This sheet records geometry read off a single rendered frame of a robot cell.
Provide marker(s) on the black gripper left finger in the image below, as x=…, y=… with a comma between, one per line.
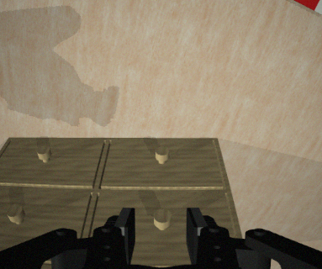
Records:
x=69, y=252

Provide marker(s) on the light wooden chest of drawers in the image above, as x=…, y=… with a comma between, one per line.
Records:
x=97, y=187

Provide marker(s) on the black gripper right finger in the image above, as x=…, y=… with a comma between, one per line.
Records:
x=255, y=251

